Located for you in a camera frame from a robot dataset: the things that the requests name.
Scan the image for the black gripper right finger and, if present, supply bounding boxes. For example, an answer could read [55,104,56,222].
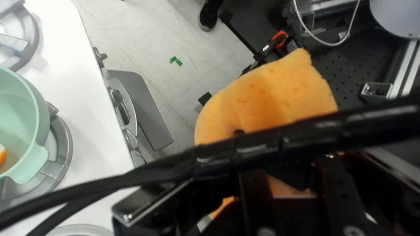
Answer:
[316,155,368,236]

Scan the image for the black perforated breadboard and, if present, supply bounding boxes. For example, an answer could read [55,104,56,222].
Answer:
[219,0,406,109]

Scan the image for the grey stove burner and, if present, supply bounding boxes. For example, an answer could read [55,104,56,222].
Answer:
[0,0,39,71]
[0,100,74,202]

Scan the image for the mint green pot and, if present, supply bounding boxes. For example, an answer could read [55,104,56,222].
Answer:
[0,69,49,185]

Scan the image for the white orange food piece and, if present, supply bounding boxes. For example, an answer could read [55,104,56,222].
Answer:
[0,145,7,167]

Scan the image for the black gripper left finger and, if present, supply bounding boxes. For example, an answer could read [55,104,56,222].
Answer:
[237,170,265,236]

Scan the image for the aluminium extrusion rail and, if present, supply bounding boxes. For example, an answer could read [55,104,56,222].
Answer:
[359,40,420,105]

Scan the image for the orange sponge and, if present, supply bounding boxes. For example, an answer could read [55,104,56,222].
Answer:
[192,48,339,202]

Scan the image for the left grey stove burner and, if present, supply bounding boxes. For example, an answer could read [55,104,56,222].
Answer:
[0,100,74,202]

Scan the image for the white toy kitchen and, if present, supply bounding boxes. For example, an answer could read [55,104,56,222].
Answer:
[19,0,132,188]

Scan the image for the grey oven door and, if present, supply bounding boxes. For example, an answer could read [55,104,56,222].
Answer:
[93,48,173,151]

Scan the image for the right orange clamp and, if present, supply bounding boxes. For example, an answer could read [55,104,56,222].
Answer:
[253,31,288,62]

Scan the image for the right grey stove burner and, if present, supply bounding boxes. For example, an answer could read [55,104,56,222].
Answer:
[0,0,39,71]

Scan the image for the white cable loop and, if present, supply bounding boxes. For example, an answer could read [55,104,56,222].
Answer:
[291,0,362,49]

